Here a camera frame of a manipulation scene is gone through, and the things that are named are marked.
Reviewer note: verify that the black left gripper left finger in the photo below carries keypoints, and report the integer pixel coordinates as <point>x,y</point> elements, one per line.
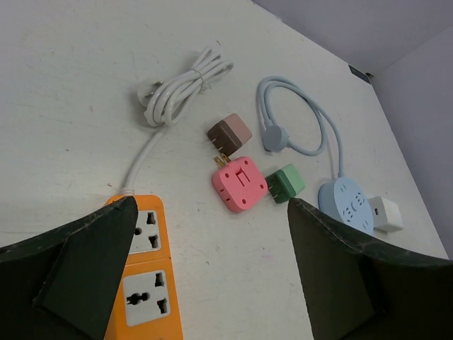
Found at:
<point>62,284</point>

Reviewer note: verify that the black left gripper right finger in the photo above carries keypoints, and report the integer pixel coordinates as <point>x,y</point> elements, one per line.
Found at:
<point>358,287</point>

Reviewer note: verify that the green plug adapter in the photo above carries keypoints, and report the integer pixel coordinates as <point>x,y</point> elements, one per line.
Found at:
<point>285,183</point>

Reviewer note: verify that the pink square plug adapter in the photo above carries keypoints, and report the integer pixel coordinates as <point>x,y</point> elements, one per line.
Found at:
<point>239,183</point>

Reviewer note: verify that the brown pink plug adapter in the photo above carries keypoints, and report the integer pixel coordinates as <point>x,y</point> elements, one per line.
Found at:
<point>229,134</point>

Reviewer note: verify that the white cube charger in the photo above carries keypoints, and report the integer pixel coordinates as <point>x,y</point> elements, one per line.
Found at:
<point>386,215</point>

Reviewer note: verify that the orange power strip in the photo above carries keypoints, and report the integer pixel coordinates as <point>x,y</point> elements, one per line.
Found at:
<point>146,305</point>

